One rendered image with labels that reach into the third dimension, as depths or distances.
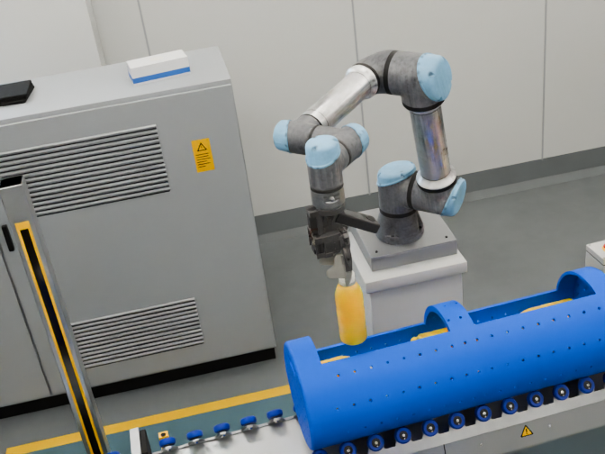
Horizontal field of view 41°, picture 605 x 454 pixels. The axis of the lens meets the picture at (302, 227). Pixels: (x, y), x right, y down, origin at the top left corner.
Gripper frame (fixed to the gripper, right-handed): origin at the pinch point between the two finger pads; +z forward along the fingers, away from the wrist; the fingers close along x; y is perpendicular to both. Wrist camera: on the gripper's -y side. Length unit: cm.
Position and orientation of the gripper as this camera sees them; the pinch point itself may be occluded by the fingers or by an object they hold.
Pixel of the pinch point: (347, 276)
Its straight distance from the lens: 194.3
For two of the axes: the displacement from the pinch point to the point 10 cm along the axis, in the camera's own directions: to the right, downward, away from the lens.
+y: -9.6, 2.3, -1.5
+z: 1.3, 8.7, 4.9
